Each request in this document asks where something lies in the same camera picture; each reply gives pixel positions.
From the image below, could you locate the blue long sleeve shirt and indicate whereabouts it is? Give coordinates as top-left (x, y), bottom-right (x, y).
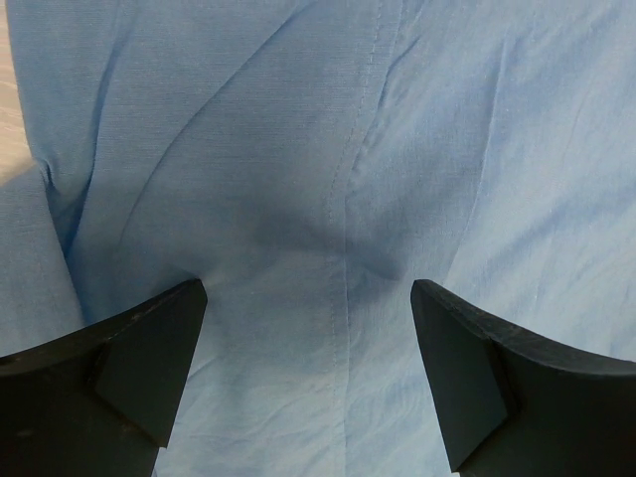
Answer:
top-left (1, 1), bottom-right (635, 476)

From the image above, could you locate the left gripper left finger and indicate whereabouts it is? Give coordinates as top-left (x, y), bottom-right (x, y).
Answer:
top-left (1, 280), bottom-right (208, 477)

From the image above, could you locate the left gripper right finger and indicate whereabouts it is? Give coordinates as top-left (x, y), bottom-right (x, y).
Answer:
top-left (410, 280), bottom-right (635, 476)

